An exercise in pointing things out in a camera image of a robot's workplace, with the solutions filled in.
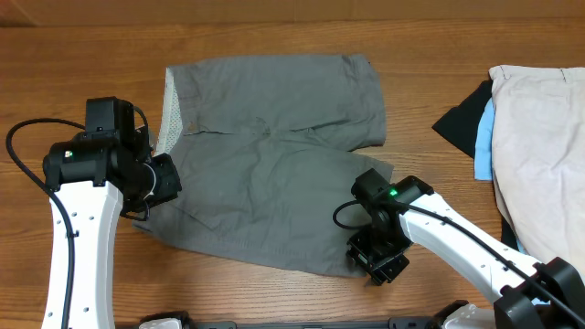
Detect grey shorts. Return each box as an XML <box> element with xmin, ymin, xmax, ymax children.
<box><xmin>137</xmin><ymin>55</ymin><xmax>393</xmax><ymax>277</ymax></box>

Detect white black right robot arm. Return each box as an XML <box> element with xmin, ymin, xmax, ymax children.
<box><xmin>346</xmin><ymin>169</ymin><xmax>584</xmax><ymax>328</ymax></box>

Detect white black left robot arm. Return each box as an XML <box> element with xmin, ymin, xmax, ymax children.
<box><xmin>42</xmin><ymin>97</ymin><xmax>182</xmax><ymax>328</ymax></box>

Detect light blue garment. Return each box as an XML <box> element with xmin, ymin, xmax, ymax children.
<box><xmin>473</xmin><ymin>99</ymin><xmax>527</xmax><ymax>254</ymax></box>

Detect black folded garment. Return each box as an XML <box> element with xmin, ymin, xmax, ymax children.
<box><xmin>431</xmin><ymin>80</ymin><xmax>520</xmax><ymax>250</ymax></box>

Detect beige shorts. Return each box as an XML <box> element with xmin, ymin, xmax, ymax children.
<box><xmin>489</xmin><ymin>65</ymin><xmax>584</xmax><ymax>271</ymax></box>

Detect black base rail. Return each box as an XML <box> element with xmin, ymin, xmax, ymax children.
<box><xmin>115</xmin><ymin>310</ymin><xmax>448</xmax><ymax>329</ymax></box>

